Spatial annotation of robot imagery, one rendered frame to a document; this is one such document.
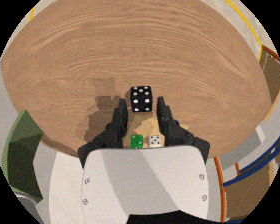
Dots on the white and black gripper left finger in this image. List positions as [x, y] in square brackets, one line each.
[112, 136]

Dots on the tan flat square mat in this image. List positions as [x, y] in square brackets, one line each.
[145, 126]

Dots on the black die with white pips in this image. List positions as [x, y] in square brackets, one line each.
[141, 99]

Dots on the green die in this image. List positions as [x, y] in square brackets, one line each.
[136, 141]

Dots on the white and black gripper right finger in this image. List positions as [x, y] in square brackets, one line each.
[173, 132]

